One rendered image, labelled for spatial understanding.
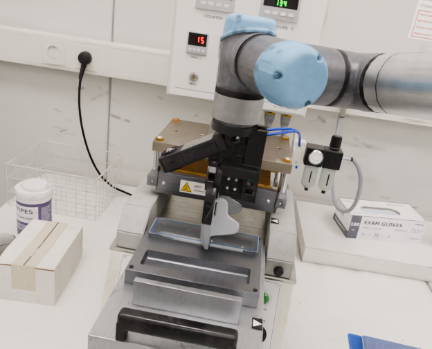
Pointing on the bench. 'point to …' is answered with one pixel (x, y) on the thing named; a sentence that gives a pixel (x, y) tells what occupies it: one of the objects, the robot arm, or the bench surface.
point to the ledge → (367, 248)
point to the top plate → (272, 147)
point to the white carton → (380, 221)
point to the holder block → (197, 268)
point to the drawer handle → (174, 329)
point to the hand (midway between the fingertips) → (205, 232)
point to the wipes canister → (32, 201)
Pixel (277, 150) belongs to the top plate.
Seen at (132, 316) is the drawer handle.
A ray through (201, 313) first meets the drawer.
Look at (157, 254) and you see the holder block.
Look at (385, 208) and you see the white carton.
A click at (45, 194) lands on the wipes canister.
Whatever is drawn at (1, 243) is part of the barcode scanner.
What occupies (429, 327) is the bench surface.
